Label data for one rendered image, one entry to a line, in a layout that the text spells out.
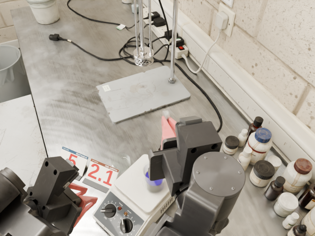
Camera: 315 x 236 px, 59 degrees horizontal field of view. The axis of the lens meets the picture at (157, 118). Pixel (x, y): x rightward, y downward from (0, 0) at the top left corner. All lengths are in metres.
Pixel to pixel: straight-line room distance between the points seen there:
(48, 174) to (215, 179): 0.31
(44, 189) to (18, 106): 0.61
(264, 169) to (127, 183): 0.37
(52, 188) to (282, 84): 0.67
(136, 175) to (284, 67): 0.51
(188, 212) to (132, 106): 0.69
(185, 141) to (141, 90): 0.72
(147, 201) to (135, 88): 0.48
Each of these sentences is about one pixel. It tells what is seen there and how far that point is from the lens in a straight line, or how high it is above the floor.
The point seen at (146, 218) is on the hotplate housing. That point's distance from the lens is 0.69.
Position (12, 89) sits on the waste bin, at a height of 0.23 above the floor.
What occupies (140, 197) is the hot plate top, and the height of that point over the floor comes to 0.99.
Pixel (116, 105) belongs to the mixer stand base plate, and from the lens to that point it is 0.99.
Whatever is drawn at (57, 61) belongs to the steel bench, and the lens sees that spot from 1.25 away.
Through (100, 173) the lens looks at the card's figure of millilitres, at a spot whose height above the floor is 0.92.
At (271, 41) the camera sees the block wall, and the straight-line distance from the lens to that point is 0.88.
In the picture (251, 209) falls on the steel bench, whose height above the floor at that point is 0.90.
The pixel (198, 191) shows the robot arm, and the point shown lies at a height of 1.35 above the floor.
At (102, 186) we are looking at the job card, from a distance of 0.81.
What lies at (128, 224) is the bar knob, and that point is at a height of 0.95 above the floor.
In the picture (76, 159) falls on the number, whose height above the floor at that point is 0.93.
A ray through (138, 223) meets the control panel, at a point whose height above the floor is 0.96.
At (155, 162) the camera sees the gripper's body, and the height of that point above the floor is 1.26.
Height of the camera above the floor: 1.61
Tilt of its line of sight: 48 degrees down
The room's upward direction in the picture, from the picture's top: straight up
